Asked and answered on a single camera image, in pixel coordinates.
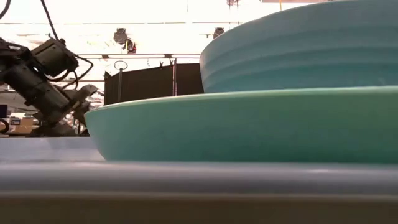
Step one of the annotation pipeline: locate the black partition screen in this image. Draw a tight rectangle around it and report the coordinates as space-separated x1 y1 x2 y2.
103 63 205 106

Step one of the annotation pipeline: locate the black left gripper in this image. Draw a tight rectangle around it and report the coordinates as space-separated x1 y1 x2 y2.
2 63 99 126

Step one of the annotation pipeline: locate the thin metal ring stand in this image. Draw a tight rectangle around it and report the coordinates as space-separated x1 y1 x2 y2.
113 60 129 103

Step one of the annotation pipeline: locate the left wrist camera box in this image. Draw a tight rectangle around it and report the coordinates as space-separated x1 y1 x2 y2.
32 37 79 77

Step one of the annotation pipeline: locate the teal plate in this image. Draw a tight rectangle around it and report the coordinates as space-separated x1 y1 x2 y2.
84 86 398 165

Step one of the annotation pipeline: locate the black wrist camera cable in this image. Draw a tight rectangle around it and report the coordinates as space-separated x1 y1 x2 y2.
39 0 94 91

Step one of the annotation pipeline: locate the blue bowl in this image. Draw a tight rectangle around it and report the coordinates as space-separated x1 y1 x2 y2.
199 0 398 94

